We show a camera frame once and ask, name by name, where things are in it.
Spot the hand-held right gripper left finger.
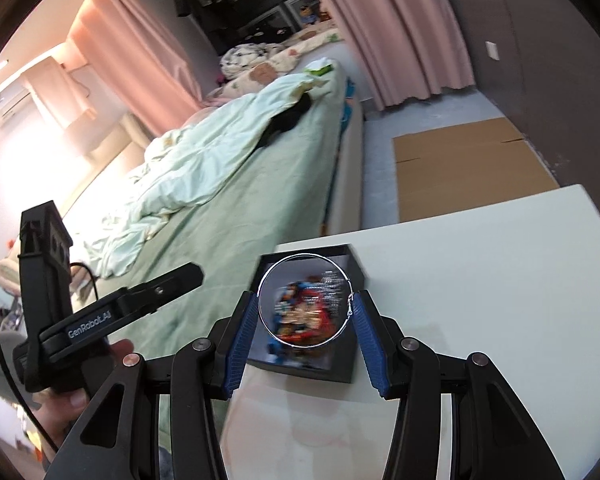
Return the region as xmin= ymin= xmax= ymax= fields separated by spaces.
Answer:
xmin=44 ymin=290 xmax=261 ymax=480

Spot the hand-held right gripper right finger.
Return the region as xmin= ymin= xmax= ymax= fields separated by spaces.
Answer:
xmin=352 ymin=290 xmax=566 ymax=480

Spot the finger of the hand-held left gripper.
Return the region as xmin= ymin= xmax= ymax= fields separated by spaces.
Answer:
xmin=115 ymin=262 xmax=204 ymax=317

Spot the silver hoop earring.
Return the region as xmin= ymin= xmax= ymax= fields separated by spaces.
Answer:
xmin=257 ymin=254 xmax=356 ymax=348

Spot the pile of beaded jewelry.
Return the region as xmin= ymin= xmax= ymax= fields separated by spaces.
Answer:
xmin=267 ymin=272 xmax=353 ymax=353

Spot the black jewelry box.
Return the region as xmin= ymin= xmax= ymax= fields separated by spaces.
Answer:
xmin=246 ymin=243 xmax=368 ymax=385

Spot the person's left hand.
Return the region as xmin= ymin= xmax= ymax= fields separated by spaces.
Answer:
xmin=32 ymin=338 xmax=136 ymax=453

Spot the light green quilt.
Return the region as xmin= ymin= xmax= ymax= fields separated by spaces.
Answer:
xmin=82 ymin=72 xmax=313 ymax=278

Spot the bed with green sheet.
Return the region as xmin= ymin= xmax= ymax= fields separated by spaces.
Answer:
xmin=55 ymin=25 xmax=366 ymax=480

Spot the brown cardboard sheet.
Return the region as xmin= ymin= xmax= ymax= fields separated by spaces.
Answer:
xmin=391 ymin=117 xmax=561 ymax=223

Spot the white air conditioner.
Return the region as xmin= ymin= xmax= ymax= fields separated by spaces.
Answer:
xmin=0 ymin=82 xmax=31 ymax=126

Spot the black garment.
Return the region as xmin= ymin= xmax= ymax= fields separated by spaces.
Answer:
xmin=257 ymin=92 xmax=313 ymax=148

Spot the pink hanging cloth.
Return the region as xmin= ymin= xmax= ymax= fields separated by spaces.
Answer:
xmin=22 ymin=57 xmax=93 ymax=128

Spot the cream floral blanket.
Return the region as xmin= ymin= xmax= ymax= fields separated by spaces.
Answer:
xmin=202 ymin=25 xmax=341 ymax=106

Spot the blue printed cloth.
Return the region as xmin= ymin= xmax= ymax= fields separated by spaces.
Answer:
xmin=341 ymin=77 xmax=357 ymax=126

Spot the white patterned blanket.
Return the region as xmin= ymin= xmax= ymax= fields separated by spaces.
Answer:
xmin=220 ymin=42 xmax=283 ymax=78

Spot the narrow pink curtain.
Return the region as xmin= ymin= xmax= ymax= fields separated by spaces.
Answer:
xmin=67 ymin=0 xmax=203 ymax=136

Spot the green and white packet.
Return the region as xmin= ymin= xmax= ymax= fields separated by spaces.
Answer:
xmin=305 ymin=57 xmax=336 ymax=78

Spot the wide pink curtain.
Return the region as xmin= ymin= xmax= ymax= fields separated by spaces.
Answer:
xmin=292 ymin=0 xmax=478 ymax=111

